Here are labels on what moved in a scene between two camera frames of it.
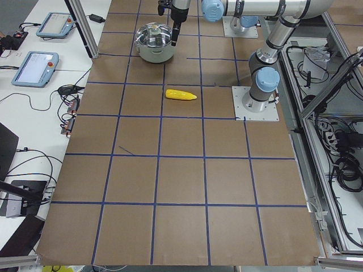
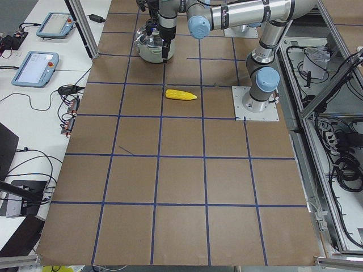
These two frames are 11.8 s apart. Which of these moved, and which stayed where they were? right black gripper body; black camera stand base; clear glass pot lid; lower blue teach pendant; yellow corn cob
Moved: right black gripper body
Stayed: yellow corn cob; lower blue teach pendant; black camera stand base; clear glass pot lid
